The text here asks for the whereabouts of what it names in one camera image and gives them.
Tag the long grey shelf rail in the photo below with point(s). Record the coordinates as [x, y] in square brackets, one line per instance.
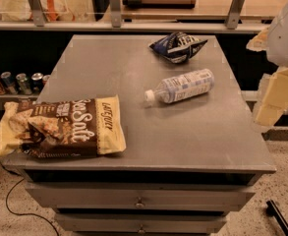
[134, 27]

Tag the middle metal bracket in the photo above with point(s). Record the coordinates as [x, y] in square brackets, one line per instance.
[115, 7]

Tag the blue soda can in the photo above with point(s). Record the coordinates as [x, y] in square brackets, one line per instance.
[9, 82]

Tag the black bar on floor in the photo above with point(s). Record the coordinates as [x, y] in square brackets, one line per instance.
[273, 210]

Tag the clear plastic water bottle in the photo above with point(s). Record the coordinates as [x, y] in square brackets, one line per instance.
[181, 87]

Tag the upper drawer knob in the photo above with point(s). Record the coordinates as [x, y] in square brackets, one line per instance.
[139, 203]

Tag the right metal bracket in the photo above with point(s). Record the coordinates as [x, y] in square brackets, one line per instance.
[233, 16]

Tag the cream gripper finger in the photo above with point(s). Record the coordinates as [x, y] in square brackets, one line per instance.
[259, 42]
[272, 98]

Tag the dark soda can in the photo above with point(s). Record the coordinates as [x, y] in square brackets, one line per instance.
[37, 82]

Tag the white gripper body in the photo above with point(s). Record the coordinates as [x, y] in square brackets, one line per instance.
[285, 38]

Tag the grey drawer cabinet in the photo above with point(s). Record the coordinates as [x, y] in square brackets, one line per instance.
[191, 162]

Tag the metal bracket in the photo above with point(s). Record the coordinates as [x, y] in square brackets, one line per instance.
[233, 16]
[38, 16]
[115, 7]

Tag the red partly hidden can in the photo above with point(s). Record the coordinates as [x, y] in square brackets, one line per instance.
[45, 79]

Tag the drawer knob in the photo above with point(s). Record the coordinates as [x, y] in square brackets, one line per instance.
[139, 203]
[141, 230]

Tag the brown sea salt chip bag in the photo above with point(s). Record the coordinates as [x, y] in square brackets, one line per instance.
[77, 128]

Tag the lower drawer knob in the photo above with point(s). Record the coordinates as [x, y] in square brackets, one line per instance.
[141, 230]

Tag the blue chip bag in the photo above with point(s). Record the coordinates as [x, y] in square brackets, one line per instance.
[178, 47]

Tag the orange white plastic bag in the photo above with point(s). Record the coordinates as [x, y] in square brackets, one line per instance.
[23, 10]

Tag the left metal bracket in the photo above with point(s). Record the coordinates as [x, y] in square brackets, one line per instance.
[38, 16]

